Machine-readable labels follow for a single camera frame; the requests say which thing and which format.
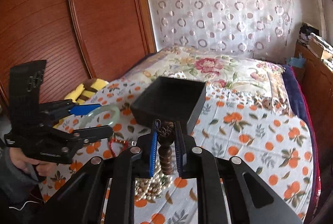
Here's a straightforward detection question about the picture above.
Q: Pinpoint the green jade bangle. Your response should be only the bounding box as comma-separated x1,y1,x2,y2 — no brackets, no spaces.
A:
79,104,120,129

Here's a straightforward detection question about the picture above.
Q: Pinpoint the dark wooden bead bracelet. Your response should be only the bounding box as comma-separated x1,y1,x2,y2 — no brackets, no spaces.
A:
157,121,176,176

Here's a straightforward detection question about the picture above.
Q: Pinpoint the pearl necklace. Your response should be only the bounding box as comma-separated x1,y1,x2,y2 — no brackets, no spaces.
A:
134,161,173,202

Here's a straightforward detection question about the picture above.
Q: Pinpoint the black jewelry box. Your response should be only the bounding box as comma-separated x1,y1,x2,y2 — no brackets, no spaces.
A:
130,76,206,135

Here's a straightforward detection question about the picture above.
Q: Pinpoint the person's left hand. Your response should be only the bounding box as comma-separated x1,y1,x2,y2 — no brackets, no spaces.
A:
9,147,56,177

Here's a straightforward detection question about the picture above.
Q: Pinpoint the yellow plush toy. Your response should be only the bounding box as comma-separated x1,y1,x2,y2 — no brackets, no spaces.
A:
52,78,110,129

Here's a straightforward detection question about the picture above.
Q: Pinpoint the orange print bedsheet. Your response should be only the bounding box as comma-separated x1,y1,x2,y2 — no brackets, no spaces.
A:
40,79,314,223

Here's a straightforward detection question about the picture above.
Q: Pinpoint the floral quilt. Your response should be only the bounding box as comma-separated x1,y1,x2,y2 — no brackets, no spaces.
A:
125,45,291,114

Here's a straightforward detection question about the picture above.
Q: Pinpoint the wooden wardrobe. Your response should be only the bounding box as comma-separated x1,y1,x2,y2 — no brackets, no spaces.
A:
1,0,156,110

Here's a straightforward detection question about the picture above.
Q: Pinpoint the dark blue blanket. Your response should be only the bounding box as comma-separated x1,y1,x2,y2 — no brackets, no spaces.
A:
282,65,321,215

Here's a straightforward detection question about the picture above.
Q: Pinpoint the teal cloth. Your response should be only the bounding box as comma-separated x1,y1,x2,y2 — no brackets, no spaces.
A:
286,53,307,68

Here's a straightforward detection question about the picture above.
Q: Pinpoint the circle pattern lace curtain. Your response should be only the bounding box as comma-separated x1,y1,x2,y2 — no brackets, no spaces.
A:
150,0,294,59

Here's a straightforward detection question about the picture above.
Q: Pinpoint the wooden side cabinet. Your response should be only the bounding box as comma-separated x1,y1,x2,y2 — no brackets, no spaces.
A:
295,43,332,169

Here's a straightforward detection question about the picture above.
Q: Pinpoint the stack of books and papers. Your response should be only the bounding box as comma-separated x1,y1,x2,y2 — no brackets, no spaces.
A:
299,22,332,70

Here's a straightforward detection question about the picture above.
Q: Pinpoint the red cord bracelet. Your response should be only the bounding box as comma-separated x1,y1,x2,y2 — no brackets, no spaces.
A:
108,138,129,158

